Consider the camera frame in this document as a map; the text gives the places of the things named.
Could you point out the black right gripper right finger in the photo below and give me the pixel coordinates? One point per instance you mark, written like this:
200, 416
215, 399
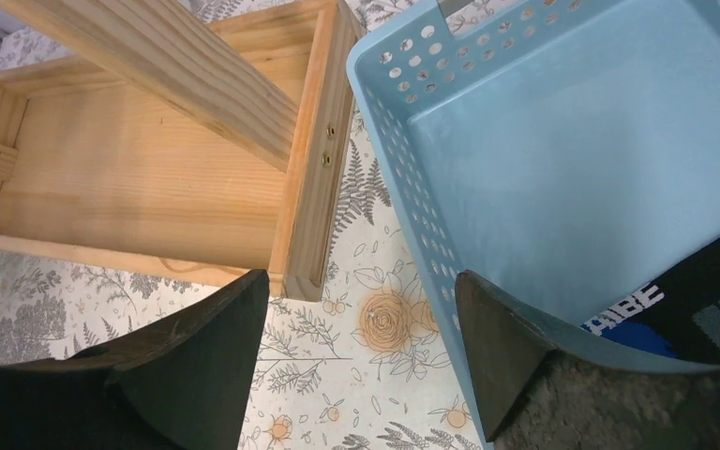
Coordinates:
542, 383

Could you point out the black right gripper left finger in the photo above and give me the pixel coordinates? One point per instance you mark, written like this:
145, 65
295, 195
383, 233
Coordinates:
181, 382

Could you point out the black sock with blue patch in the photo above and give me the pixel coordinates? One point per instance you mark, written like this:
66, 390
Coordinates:
676, 315

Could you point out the floral patterned table mat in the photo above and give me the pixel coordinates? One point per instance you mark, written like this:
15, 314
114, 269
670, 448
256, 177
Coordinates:
364, 367

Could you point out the light blue plastic basket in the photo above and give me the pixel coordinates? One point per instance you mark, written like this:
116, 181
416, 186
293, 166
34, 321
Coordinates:
566, 151

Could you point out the wooden drying rack frame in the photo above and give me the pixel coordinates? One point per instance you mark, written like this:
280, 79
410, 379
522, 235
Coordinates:
179, 149

